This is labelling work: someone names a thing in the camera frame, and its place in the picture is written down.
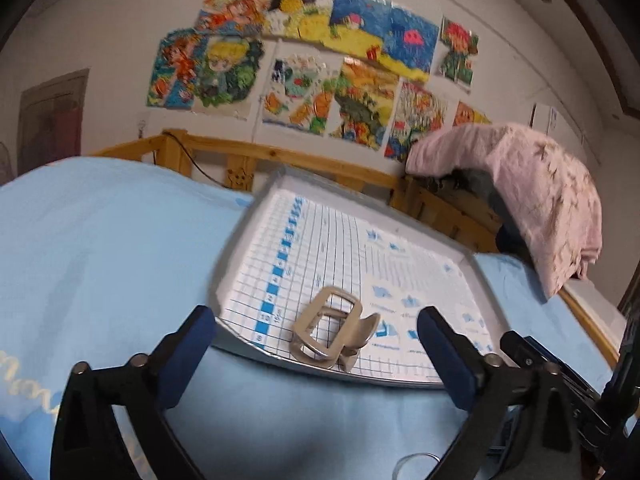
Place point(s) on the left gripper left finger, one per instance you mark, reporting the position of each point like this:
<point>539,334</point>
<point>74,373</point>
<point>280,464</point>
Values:
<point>87,441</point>

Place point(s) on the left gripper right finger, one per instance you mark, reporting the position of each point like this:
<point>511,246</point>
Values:
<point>489,390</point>

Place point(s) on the beige hair claw clip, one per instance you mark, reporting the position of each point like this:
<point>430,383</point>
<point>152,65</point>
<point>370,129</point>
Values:
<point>332,330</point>

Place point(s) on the large silver bangle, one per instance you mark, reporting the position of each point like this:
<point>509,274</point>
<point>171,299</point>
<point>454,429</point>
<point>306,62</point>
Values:
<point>415,466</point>

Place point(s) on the light blue cartoon bedsheet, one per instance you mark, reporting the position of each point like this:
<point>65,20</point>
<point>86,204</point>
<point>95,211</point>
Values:
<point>100,258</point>

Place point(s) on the pink floral blanket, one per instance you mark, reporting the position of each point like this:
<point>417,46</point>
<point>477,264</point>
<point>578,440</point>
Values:
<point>548,192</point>

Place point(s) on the standing fan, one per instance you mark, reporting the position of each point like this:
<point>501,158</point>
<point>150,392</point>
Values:
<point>6,170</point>

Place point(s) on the grey shallow cardboard box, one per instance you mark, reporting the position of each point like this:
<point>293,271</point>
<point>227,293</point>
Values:
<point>303,233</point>

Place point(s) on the brown wooden door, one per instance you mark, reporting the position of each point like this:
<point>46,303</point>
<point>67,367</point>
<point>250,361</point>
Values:
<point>50,119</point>

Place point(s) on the wooden bed frame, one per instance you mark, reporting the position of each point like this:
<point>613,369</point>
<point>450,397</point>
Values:
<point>174,150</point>

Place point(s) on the colourful wall drawings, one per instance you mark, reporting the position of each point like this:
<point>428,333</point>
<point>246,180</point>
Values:
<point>351,70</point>

